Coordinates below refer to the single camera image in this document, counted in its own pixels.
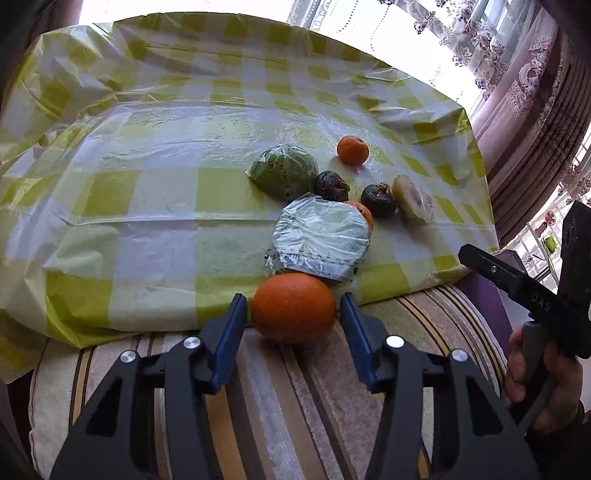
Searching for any striped sofa cushion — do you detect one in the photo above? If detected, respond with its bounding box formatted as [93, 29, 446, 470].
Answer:
[28, 281, 514, 480]

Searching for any cut yellow kiwi half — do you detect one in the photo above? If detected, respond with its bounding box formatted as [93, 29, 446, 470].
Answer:
[392, 174, 435, 225]

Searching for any plastic-wrapped green melon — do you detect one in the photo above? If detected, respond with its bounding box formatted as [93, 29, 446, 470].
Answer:
[245, 144, 320, 201]

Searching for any large orange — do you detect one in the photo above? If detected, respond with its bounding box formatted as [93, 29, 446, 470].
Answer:
[251, 272, 337, 345]

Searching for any dark wrinkled passion fruit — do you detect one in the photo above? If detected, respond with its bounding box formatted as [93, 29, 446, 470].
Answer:
[360, 183, 398, 219]
[314, 170, 351, 202]

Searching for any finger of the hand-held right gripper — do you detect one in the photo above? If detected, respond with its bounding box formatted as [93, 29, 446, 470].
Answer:
[458, 244, 520, 296]

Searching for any person's right hand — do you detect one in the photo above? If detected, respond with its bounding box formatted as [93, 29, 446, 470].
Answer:
[502, 322, 585, 435]

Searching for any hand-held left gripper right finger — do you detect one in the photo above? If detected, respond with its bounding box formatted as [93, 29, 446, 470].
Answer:
[339, 292, 541, 480]

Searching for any yellow checked plastic tablecloth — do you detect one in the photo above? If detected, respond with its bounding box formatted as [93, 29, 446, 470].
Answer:
[0, 11, 500, 384]

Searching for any pink patterned curtain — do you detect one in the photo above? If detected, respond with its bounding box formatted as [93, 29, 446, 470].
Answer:
[470, 0, 591, 250]

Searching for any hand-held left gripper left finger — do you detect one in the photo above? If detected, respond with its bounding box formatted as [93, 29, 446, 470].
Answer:
[50, 293, 250, 480]

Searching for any plastic-wrapped cabbage half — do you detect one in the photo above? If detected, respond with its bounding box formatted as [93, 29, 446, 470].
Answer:
[264, 193, 371, 283]

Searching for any purple box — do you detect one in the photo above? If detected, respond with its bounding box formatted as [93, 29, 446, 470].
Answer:
[455, 249, 525, 337]

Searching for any floral lace valance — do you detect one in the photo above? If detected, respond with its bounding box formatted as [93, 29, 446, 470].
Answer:
[286, 0, 555, 90]

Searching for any small tangerine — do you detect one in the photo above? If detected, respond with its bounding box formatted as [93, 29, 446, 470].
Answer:
[337, 135, 370, 166]
[344, 199, 375, 232]

